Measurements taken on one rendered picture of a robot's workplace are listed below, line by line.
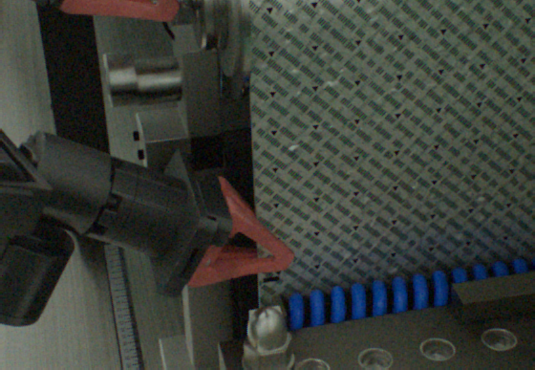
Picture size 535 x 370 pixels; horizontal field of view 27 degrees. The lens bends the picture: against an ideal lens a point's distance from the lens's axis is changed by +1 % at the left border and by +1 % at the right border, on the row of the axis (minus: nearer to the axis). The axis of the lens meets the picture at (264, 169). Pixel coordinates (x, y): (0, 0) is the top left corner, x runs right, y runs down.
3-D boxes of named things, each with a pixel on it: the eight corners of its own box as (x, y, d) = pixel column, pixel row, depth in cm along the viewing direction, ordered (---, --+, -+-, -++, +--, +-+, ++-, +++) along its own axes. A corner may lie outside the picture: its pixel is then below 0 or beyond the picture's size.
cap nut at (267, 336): (237, 349, 76) (234, 297, 74) (288, 340, 77) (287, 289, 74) (247, 384, 73) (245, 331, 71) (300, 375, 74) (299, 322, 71)
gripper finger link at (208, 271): (275, 315, 79) (160, 279, 75) (255, 259, 85) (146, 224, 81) (321, 241, 76) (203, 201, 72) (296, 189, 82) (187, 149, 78)
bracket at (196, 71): (155, 350, 97) (120, 31, 81) (226, 337, 98) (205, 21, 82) (162, 388, 92) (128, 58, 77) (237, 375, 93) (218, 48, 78)
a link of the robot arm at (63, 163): (30, 147, 68) (25, 111, 73) (-13, 239, 70) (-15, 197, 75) (132, 183, 70) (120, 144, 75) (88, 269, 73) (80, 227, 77)
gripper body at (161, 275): (182, 305, 73) (79, 274, 70) (161, 224, 82) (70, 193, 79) (226, 228, 71) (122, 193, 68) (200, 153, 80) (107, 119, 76)
